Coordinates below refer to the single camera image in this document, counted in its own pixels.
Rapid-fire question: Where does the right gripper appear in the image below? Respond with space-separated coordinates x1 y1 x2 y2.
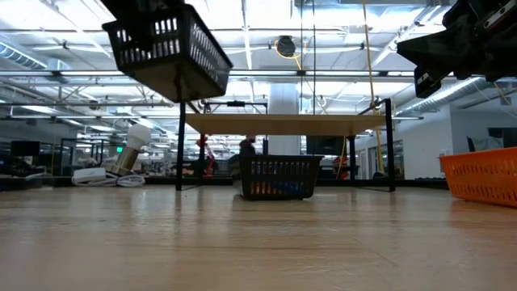
397 0 517 82

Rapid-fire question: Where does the black plastic basket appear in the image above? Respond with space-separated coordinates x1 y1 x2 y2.
101 2 234 104
235 154 325 201

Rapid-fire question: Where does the orange plastic basket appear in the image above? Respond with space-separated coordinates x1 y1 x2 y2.
438 146 517 209

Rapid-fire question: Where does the white light bulb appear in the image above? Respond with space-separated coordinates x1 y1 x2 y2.
105 123 153 178

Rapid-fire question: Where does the black flat screen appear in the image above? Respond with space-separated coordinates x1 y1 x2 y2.
305 135 347 157
10 140 42 158

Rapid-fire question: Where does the wooden shelf with black legs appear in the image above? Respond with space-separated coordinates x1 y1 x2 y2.
174 95 397 193

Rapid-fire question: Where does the white power adapter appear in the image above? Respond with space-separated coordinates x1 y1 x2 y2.
71 167 108 187

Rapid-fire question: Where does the person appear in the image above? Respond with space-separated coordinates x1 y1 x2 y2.
237 135 259 157

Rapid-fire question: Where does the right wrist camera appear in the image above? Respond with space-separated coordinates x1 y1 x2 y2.
413 65 444 99

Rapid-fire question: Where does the silver ventilation duct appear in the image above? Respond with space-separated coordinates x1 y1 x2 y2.
0 40 72 84
394 76 484 119

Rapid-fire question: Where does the yellow hanging cord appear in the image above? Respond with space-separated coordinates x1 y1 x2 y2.
360 0 385 175

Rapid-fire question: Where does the black wall screen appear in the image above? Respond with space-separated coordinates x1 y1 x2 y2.
487 127 517 146

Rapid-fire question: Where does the long ceiling light rail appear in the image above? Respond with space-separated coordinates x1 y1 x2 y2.
0 69 517 78

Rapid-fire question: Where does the black ceiling cable reel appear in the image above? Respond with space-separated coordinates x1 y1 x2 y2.
275 35 297 59

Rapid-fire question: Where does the white coiled cable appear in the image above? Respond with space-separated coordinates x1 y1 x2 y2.
90 172 147 188

